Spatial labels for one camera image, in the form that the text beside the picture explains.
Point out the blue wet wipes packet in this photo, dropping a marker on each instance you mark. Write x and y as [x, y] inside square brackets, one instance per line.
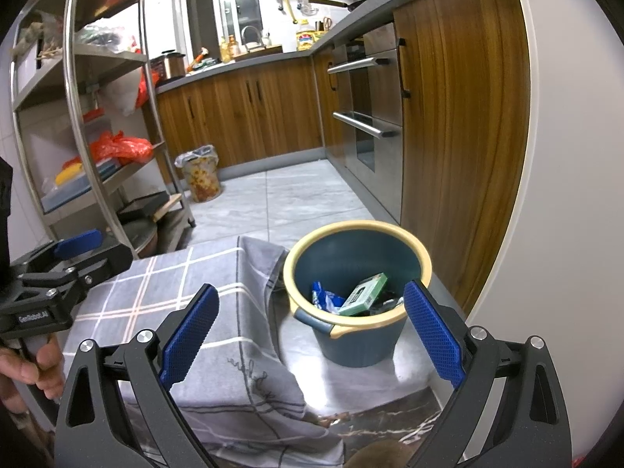
[326, 300]

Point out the yellow seasoning packet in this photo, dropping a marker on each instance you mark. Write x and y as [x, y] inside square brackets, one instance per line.
[305, 41]

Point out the wooden board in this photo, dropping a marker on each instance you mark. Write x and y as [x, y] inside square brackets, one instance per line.
[168, 207]

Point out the kitchen window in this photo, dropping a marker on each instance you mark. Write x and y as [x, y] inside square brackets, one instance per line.
[234, 5]

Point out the grey checked tablecloth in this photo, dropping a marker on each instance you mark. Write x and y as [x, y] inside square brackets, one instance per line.
[146, 282]

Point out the grey kitchen countertop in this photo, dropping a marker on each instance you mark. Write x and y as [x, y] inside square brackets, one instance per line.
[414, 0]

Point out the steel shelf rack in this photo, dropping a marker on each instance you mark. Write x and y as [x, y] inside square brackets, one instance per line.
[112, 53]

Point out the cooking oil bottle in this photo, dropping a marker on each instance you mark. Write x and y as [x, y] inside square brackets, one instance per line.
[229, 48]

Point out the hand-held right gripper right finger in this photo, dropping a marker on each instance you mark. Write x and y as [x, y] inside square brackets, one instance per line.
[434, 334]

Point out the grey storage box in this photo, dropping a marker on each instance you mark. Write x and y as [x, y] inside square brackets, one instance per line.
[73, 195]

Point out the black frying pan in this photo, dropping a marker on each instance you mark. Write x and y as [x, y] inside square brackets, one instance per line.
[351, 5]

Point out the black flat box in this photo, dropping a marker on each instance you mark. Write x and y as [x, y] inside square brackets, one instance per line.
[144, 204]

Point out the white cardboard box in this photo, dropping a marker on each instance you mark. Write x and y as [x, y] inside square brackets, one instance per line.
[27, 66]

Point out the blue bucket with yellow rim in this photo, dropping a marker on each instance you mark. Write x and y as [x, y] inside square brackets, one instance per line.
[351, 346]

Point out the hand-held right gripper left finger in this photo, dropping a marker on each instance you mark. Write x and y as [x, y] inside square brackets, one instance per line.
[187, 336]

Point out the yellow plastic packet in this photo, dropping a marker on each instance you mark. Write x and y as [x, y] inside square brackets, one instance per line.
[68, 173]

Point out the large orange plastic bag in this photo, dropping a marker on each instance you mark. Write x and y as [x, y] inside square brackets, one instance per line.
[122, 148]

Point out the person's left hand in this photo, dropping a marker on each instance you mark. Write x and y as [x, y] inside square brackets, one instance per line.
[19, 370]

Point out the small orange plastic bag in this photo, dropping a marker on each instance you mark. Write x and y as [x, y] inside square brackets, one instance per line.
[144, 87]

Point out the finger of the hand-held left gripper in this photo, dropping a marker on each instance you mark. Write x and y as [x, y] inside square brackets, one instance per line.
[78, 243]
[105, 258]

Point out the floral waste bin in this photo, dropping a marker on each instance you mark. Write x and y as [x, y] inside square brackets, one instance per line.
[200, 180]

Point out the green cardboard box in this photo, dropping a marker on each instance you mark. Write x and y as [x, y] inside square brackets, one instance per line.
[363, 295]

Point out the steel built-in oven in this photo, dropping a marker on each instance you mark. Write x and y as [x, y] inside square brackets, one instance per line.
[380, 97]

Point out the wooden kitchen cabinet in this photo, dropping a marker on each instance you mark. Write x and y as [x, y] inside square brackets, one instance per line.
[234, 112]
[463, 131]

